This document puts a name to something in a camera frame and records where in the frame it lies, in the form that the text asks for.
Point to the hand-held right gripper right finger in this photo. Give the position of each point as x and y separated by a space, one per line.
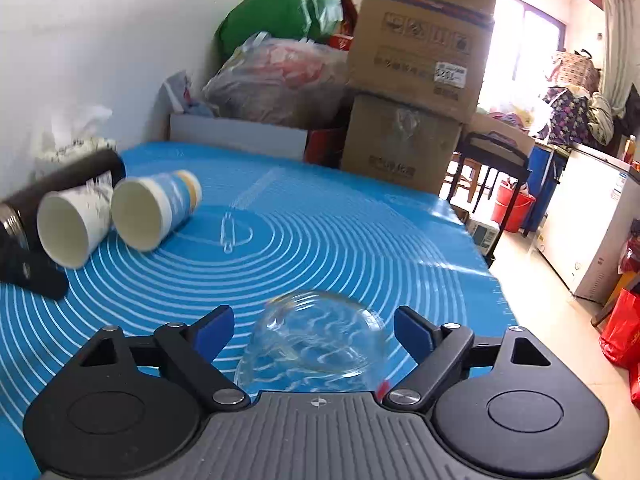
411 331

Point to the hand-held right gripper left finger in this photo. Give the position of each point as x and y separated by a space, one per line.
216 327

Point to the black thermos bottle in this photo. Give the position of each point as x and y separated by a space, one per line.
45 190

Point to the pile of clothes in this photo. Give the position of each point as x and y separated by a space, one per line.
580 100

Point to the small white appliance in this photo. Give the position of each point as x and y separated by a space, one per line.
484 235

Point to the black metal chair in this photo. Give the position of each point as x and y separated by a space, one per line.
492 160

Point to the blue striped paper cup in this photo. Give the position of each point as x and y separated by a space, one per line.
155 210

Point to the green plastic bag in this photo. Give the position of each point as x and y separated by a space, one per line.
280 15

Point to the white curtain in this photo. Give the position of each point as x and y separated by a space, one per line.
617 45

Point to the red plastic bucket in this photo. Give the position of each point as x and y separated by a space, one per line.
512 205

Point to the tissue pack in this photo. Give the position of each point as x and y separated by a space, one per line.
75 135

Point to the white blue plastic bag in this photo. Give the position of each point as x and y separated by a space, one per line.
177 92

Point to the clear glass cup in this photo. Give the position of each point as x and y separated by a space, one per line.
312 342

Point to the red box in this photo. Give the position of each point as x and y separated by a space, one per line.
325 146

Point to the small cardboard box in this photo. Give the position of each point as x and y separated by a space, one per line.
400 140

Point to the white patterned paper cup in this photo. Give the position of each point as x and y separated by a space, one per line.
72 225

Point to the large cardboard box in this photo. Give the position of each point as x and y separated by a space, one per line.
425 35

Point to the red shopping bag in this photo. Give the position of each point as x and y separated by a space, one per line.
625 330

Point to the white chest freezer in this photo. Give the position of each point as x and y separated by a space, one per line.
585 215

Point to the clear plastic bag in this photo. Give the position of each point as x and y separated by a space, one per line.
280 80

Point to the blue silicone baking mat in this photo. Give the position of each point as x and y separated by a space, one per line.
280 240

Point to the white flat box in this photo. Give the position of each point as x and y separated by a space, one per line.
235 135

